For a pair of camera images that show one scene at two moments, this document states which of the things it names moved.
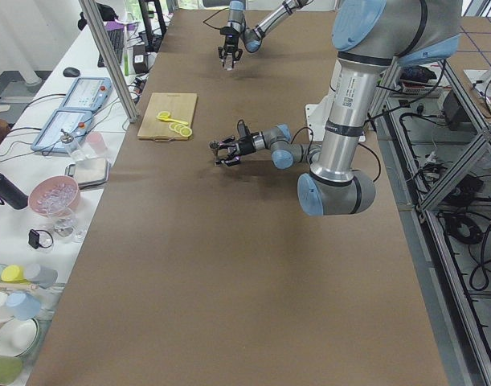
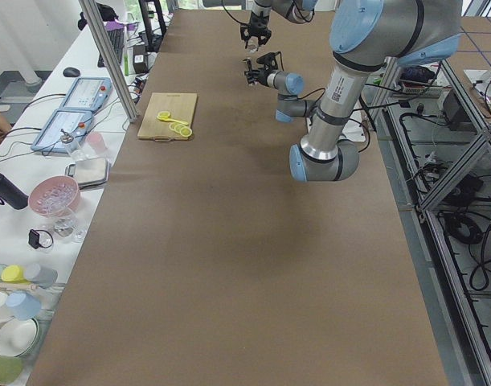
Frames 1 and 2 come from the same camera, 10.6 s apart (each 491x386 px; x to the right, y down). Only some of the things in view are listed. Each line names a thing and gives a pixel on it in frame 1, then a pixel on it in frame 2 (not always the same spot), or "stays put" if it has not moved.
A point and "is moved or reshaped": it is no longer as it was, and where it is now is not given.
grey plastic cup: (43, 276) stays put
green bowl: (3, 370) stays put
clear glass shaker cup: (228, 62) is moved or reshaped
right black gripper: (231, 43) -> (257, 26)
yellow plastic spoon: (173, 120) stays put
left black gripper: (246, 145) -> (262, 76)
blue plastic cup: (22, 305) stays put
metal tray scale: (90, 172) stays put
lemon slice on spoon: (164, 114) stays put
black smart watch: (34, 239) stays put
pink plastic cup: (97, 142) stays put
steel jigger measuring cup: (214, 145) -> (250, 73)
